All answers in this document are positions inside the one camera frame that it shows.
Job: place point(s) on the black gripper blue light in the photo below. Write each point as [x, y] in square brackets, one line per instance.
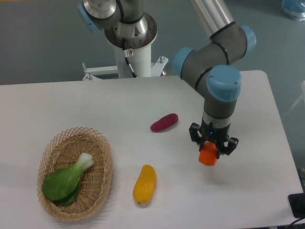
[215, 131]

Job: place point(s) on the orange fruit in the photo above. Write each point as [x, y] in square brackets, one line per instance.
[208, 154]

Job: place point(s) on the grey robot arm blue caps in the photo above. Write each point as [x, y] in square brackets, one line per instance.
[209, 71]

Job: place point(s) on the purple sweet potato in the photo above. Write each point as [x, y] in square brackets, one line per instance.
[165, 123]

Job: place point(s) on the yellow mango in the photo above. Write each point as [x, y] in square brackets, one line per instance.
[144, 187]

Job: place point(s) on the black device at table edge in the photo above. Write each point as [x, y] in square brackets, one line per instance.
[297, 204]

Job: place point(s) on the woven bamboo basket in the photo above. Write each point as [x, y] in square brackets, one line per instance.
[64, 150]

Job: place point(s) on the blue object top right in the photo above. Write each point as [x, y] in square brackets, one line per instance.
[295, 9]

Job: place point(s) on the green bok choy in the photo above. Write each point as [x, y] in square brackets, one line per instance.
[63, 186]

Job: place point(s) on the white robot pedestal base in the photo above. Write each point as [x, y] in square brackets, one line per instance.
[132, 49]

